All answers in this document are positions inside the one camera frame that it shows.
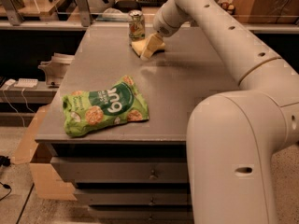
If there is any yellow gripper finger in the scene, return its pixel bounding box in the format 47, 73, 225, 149
140, 35, 165, 61

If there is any yellow sponge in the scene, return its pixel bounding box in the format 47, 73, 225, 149
131, 39, 147, 57

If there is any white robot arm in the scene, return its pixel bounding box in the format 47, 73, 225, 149
153, 0, 299, 224

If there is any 7up soda can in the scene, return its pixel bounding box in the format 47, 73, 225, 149
128, 9, 145, 42

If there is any black keyboard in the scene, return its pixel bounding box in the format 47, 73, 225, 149
137, 0, 167, 7

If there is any black bowl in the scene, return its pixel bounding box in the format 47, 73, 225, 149
113, 0, 142, 13

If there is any grey drawer cabinet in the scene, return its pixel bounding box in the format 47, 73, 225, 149
36, 27, 236, 223

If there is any green rice chips bag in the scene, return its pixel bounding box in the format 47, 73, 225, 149
63, 76, 149, 137

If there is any large cardboard box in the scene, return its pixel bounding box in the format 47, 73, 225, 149
233, 0, 299, 24

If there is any white plastic part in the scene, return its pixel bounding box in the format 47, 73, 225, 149
38, 53, 74, 87

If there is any white power strip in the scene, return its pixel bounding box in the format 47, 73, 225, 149
14, 78, 38, 88

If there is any top grey drawer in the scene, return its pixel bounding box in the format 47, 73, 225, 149
50, 157, 188, 183

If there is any grey drawer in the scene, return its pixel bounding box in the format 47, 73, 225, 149
88, 206, 193, 220
50, 157, 188, 183
74, 189, 192, 206

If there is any middle grey drawer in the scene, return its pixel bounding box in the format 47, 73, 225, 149
74, 189, 192, 206

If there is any bottom grey drawer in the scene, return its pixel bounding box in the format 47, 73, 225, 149
88, 206, 193, 220

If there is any white cable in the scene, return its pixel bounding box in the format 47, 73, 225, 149
1, 78, 36, 128

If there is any black cable on floor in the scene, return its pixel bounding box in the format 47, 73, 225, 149
0, 155, 12, 202

